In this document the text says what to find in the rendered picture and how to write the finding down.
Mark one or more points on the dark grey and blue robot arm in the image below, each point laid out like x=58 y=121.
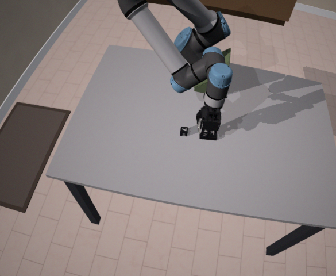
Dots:
x=191 y=45

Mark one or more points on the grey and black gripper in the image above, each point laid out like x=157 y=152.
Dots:
x=210 y=122

